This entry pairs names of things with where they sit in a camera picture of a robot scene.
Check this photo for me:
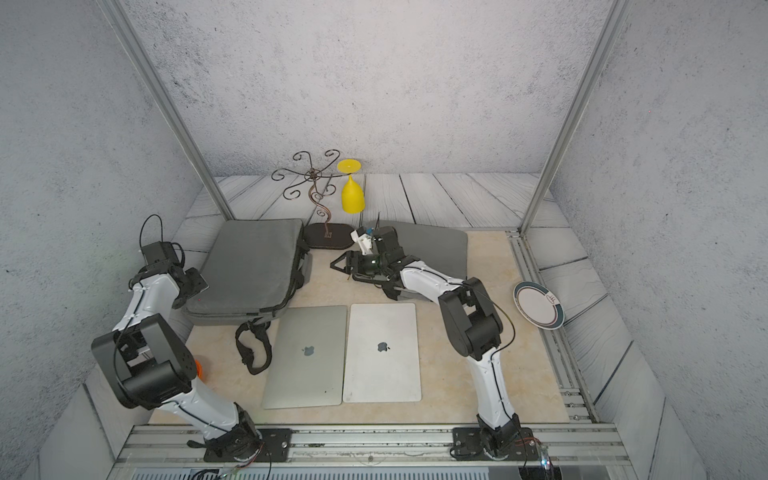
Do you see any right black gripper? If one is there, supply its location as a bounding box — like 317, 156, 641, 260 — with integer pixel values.
331, 250, 390, 279

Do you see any grey zippered laptop bag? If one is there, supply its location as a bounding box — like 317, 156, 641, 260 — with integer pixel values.
182, 219, 312, 375

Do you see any white laptop yellow logo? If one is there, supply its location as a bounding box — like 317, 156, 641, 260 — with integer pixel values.
343, 303, 422, 403

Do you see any silver apple laptop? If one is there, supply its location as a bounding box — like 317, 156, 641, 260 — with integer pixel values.
262, 306, 347, 410

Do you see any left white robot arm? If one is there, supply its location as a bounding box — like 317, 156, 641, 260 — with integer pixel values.
91, 262, 263, 461

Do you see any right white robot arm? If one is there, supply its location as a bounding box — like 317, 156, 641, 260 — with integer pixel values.
330, 226, 523, 458

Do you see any yellow plastic wine glass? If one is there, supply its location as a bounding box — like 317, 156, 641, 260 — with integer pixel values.
337, 159, 365, 214

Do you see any white plate green rim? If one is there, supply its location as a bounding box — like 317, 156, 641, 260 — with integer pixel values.
513, 281, 566, 331

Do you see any copper wire stand dark base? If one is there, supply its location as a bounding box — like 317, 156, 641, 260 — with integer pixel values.
270, 149, 353, 250

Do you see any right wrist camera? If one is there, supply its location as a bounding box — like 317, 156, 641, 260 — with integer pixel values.
351, 227, 373, 255

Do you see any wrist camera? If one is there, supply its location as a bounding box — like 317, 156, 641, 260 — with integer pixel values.
351, 227, 373, 255
140, 241, 181, 266

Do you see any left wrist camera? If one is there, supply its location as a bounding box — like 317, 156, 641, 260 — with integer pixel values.
140, 241, 181, 266

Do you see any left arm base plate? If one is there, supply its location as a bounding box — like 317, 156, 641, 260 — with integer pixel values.
203, 428, 293, 464

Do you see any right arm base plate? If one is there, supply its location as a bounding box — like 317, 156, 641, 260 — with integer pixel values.
449, 427, 539, 462

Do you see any aluminium front rail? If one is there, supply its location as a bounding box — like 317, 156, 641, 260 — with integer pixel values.
109, 423, 637, 479

